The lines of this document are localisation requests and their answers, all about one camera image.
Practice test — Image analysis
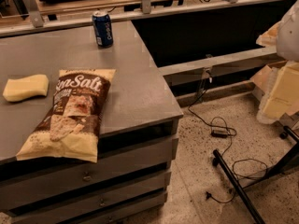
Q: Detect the black floor cable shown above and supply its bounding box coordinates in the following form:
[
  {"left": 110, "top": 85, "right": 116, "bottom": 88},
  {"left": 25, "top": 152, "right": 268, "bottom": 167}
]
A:
[{"left": 187, "top": 77, "right": 271, "bottom": 204}]

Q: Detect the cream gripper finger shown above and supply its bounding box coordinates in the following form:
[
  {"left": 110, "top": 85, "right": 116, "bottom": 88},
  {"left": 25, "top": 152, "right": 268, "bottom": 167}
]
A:
[{"left": 262, "top": 63, "right": 299, "bottom": 119}]

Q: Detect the grey drawer cabinet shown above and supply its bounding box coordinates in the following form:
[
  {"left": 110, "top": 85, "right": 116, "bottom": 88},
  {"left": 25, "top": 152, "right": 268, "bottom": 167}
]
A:
[{"left": 0, "top": 119, "right": 178, "bottom": 224}]

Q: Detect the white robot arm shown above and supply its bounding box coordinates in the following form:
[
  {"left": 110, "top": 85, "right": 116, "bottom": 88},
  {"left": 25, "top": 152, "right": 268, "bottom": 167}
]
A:
[{"left": 262, "top": 0, "right": 299, "bottom": 120}]

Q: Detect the cardboard box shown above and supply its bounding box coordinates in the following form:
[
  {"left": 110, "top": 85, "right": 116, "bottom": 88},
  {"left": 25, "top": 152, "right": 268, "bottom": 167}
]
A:
[{"left": 250, "top": 61, "right": 286, "bottom": 101}]

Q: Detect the black metal stand leg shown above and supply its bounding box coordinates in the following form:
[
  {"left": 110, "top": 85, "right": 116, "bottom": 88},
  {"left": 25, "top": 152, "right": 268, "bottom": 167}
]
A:
[{"left": 213, "top": 126, "right": 299, "bottom": 224}]

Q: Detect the blue pepsi can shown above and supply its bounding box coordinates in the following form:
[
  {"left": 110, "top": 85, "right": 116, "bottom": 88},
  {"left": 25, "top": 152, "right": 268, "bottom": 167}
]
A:
[{"left": 92, "top": 10, "right": 113, "bottom": 48}]

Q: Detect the brown sea salt chip bag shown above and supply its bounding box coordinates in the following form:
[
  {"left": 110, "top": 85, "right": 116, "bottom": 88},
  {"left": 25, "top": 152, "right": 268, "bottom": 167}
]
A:
[{"left": 16, "top": 69, "right": 115, "bottom": 162}]

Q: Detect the yellow sponge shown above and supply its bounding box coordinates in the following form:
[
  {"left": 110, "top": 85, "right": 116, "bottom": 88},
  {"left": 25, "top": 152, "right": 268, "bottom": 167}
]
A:
[{"left": 3, "top": 75, "right": 49, "bottom": 102}]

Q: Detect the black power adapter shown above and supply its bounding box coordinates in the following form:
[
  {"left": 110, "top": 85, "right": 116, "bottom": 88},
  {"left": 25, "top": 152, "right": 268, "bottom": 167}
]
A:
[{"left": 211, "top": 130, "right": 228, "bottom": 138}]

